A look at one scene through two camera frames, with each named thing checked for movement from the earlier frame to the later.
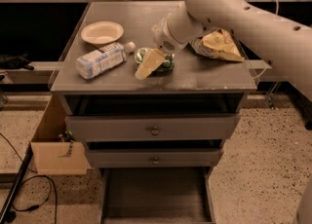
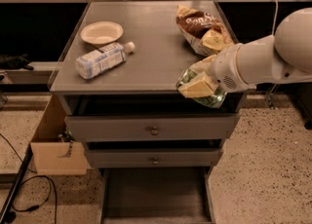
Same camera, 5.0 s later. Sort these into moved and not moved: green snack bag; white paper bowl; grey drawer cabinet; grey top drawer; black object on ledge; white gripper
Moved: white gripper; green snack bag
Not moved: grey top drawer; black object on ledge; white paper bowl; grey drawer cabinet
